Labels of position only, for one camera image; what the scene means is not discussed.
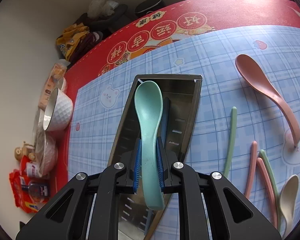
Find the dark grey chair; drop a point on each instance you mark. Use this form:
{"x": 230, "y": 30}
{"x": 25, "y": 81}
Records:
{"x": 120, "y": 11}

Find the small wooden toy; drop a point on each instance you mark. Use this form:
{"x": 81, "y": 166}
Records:
{"x": 21, "y": 151}

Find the clear plastic bag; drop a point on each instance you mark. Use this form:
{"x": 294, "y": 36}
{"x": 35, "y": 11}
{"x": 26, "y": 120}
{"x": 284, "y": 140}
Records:
{"x": 100, "y": 7}

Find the white dimpled bowl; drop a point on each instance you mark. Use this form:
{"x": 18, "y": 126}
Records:
{"x": 62, "y": 112}

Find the small clear bottle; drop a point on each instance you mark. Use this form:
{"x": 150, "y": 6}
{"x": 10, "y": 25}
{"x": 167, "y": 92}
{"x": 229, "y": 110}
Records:
{"x": 37, "y": 188}

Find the green chopstick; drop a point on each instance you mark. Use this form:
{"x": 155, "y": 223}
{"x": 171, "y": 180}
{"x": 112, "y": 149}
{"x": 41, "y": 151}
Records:
{"x": 268, "y": 165}
{"x": 232, "y": 130}

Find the black trash can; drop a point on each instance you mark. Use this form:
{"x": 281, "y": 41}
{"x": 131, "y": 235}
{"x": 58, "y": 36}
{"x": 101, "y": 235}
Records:
{"x": 147, "y": 5}

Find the dark red clothing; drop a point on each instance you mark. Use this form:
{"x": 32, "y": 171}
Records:
{"x": 87, "y": 42}

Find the orange snack box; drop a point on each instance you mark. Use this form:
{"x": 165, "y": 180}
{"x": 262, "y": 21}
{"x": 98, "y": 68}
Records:
{"x": 52, "y": 80}

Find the clear glass bowl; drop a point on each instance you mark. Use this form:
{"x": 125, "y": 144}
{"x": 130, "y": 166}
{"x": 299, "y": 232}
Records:
{"x": 48, "y": 152}

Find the red snack packets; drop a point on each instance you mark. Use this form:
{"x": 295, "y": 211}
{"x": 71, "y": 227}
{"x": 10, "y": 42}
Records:
{"x": 17, "y": 187}

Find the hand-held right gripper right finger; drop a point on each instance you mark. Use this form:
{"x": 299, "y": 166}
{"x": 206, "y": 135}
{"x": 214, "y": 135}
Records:
{"x": 160, "y": 165}

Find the green spoon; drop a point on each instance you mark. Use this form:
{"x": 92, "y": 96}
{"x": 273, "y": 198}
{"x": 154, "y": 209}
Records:
{"x": 147, "y": 105}

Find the beige spoon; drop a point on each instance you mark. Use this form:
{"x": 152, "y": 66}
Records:
{"x": 288, "y": 195}

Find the metal utensil tray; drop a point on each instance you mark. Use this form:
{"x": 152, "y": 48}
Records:
{"x": 182, "y": 97}

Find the pink spoon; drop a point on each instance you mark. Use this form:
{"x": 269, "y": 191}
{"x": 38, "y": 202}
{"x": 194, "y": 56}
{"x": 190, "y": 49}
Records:
{"x": 250, "y": 67}

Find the red printed tablecloth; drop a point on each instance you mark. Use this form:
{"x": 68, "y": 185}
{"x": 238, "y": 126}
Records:
{"x": 215, "y": 12}

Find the pink chopstick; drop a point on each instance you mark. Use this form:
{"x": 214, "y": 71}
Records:
{"x": 265, "y": 180}
{"x": 251, "y": 165}

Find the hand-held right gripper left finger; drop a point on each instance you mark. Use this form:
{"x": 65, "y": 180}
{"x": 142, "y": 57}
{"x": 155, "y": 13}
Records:
{"x": 137, "y": 165}

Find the yellow clothing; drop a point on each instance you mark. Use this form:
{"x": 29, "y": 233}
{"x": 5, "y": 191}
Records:
{"x": 70, "y": 38}

